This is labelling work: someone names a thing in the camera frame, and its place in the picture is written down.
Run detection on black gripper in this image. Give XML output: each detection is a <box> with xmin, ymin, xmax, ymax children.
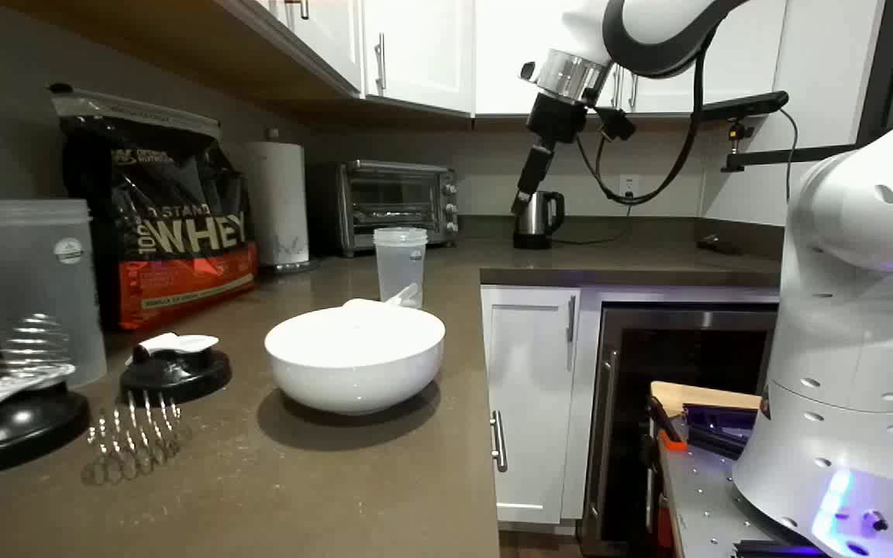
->
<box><xmin>512</xmin><ymin>91</ymin><xmax>592</xmax><ymax>216</ymax></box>

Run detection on silver wire spring ball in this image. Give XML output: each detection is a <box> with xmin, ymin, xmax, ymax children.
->
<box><xmin>0</xmin><ymin>309</ymin><xmax>78</xmax><ymax>382</ymax></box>
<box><xmin>82</xmin><ymin>390</ymin><xmax>185</xmax><ymax>488</ymax></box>

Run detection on steel electric kettle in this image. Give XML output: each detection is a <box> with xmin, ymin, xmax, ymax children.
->
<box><xmin>509</xmin><ymin>187</ymin><xmax>568</xmax><ymax>252</ymax></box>

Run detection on silver toaster oven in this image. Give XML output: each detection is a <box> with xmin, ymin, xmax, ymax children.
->
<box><xmin>312</xmin><ymin>156</ymin><xmax>461</xmax><ymax>260</ymax></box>

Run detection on small translucent white shaker cup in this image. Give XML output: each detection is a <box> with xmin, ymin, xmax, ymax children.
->
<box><xmin>374</xmin><ymin>222</ymin><xmax>430</xmax><ymax>309</ymax></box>

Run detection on white upper cabinets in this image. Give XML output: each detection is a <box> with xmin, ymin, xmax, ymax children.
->
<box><xmin>210</xmin><ymin>0</ymin><xmax>889</xmax><ymax>122</ymax></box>

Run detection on white cabinets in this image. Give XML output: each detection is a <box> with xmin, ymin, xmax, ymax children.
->
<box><xmin>210</xmin><ymin>0</ymin><xmax>889</xmax><ymax>122</ymax></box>
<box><xmin>478</xmin><ymin>284</ymin><xmax>588</xmax><ymax>532</ymax></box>

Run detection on dark built-in appliance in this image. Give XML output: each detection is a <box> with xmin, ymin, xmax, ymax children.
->
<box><xmin>580</xmin><ymin>302</ymin><xmax>782</xmax><ymax>553</ymax></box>

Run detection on white lower cabinets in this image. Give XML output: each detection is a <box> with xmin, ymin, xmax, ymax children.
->
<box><xmin>478</xmin><ymin>284</ymin><xmax>588</xmax><ymax>532</ymax></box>

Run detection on paper towel roll on holder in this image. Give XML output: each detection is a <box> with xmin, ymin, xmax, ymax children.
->
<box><xmin>250</xmin><ymin>138</ymin><xmax>314</xmax><ymax>274</ymax></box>

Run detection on white ceramic bowl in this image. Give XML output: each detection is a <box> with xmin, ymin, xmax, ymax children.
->
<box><xmin>261</xmin><ymin>297</ymin><xmax>451</xmax><ymax>420</ymax></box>

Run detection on wooden board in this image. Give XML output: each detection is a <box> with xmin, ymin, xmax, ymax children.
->
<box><xmin>650</xmin><ymin>377</ymin><xmax>767</xmax><ymax>420</ymax></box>

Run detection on black red whey protein bag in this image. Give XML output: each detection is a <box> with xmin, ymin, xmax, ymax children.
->
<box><xmin>49</xmin><ymin>85</ymin><xmax>261</xmax><ymax>336</ymax></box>

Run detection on perforated metal robot table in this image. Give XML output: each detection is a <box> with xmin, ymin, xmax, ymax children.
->
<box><xmin>660</xmin><ymin>430</ymin><xmax>893</xmax><ymax>558</ymax></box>

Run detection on small black shaker lid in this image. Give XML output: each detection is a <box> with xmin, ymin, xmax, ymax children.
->
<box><xmin>117</xmin><ymin>329</ymin><xmax>236</xmax><ymax>410</ymax></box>

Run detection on tall translucent shaker cup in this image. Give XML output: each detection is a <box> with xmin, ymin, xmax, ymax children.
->
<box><xmin>0</xmin><ymin>196</ymin><xmax>113</xmax><ymax>390</ymax></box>

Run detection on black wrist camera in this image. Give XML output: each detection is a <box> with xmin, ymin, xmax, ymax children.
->
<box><xmin>597</xmin><ymin>105</ymin><xmax>640</xmax><ymax>143</ymax></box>

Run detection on black camera on stand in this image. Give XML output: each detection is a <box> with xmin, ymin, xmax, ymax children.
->
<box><xmin>688</xmin><ymin>88</ymin><xmax>861</xmax><ymax>178</ymax></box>

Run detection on silver cabinet door handle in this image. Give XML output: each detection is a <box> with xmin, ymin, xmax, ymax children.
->
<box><xmin>488</xmin><ymin>406</ymin><xmax>512</xmax><ymax>476</ymax></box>

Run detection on orange handled tool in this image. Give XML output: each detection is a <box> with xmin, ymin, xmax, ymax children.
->
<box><xmin>656</xmin><ymin>417</ymin><xmax>693</xmax><ymax>456</ymax></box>

